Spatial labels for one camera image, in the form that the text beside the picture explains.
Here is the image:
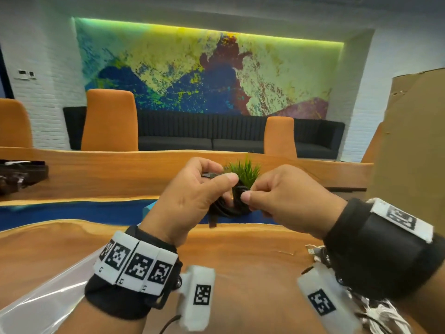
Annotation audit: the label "person's left hand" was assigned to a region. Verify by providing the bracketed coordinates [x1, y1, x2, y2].
[138, 157, 240, 248]

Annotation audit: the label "person's right hand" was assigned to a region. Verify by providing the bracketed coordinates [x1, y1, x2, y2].
[240, 165, 348, 240]

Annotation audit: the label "black cables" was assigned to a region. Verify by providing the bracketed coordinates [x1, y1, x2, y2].
[208, 182, 253, 228]

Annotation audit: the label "clear plastic organizer box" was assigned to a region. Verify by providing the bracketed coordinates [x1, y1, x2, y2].
[0, 250, 105, 334]

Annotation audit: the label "green potted plant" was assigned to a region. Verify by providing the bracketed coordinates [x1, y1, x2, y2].
[222, 156, 261, 190]

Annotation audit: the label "black sofa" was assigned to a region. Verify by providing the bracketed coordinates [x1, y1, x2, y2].
[62, 106, 346, 161]

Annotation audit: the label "black right wristband with marker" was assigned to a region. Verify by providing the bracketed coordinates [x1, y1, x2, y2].
[323, 198, 445, 302]

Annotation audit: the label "tall orange chair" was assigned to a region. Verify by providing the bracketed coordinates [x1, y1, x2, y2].
[81, 89, 139, 152]

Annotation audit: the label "black left wristband with markers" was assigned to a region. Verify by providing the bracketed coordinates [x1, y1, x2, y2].
[84, 225, 183, 321]

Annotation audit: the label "brown cardboard sheet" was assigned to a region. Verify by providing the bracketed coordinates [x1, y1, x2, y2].
[365, 67, 445, 237]

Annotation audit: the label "dark brown leather case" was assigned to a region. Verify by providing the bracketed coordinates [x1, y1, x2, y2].
[0, 160, 49, 196]

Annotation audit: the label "black left wrist camera cable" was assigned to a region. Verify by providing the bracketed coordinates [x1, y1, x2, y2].
[158, 315, 182, 334]

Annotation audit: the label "colourful abstract wall painting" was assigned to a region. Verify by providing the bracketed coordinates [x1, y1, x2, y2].
[73, 18, 345, 119]

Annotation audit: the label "black door frame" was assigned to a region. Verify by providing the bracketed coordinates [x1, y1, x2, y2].
[0, 45, 15, 100]

